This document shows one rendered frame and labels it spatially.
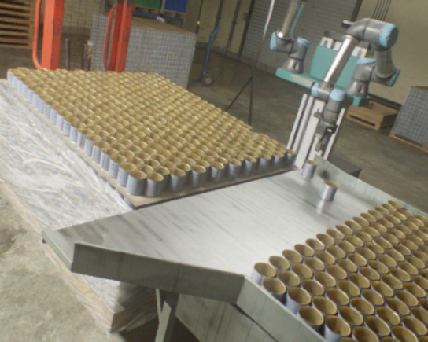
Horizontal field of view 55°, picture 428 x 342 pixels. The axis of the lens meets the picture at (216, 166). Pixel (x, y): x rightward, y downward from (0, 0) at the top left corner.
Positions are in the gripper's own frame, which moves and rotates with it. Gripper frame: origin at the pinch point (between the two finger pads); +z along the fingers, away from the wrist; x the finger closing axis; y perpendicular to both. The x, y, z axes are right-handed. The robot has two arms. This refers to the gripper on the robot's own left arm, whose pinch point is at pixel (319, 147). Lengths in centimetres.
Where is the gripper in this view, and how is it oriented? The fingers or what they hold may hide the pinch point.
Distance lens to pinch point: 226.3
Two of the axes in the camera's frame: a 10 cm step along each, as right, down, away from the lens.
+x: 7.0, -1.3, 7.1
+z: -2.3, 8.9, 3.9
